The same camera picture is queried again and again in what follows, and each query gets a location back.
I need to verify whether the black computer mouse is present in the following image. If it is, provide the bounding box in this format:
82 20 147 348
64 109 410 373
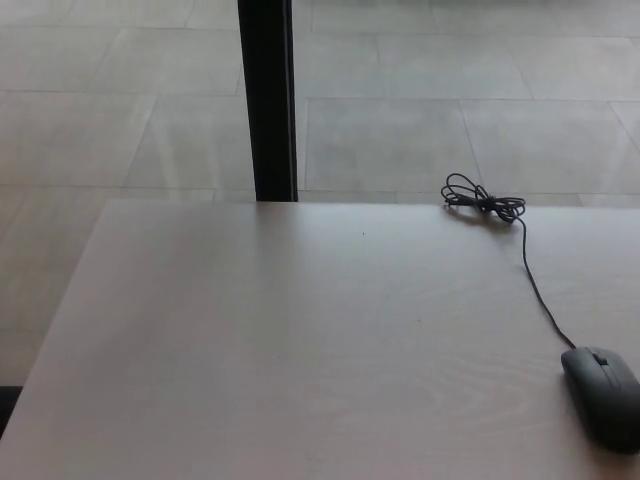
560 346 640 455

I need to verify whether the black vertical window frame post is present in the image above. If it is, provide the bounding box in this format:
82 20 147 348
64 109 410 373
236 0 299 202

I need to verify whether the black mouse cable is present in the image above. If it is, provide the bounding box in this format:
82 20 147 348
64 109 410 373
440 172 577 350

